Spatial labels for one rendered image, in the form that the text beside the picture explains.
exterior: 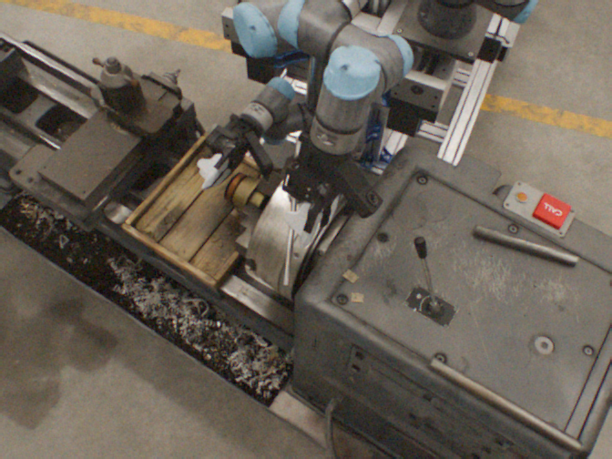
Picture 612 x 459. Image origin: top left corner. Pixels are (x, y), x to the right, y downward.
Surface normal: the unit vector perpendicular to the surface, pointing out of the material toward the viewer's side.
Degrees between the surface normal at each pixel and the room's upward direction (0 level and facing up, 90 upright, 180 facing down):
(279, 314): 0
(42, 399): 0
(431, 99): 90
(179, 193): 0
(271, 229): 38
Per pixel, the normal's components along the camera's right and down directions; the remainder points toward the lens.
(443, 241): 0.03, -0.47
